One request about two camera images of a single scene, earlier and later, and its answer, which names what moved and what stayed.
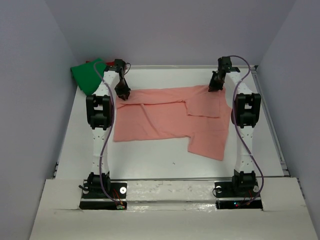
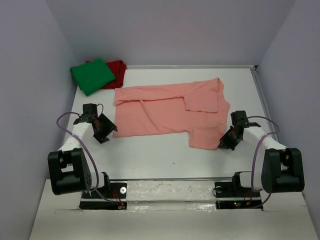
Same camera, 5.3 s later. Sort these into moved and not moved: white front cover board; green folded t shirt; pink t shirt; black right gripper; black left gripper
Moved: pink t shirt; black left gripper; black right gripper
Not moved: white front cover board; green folded t shirt
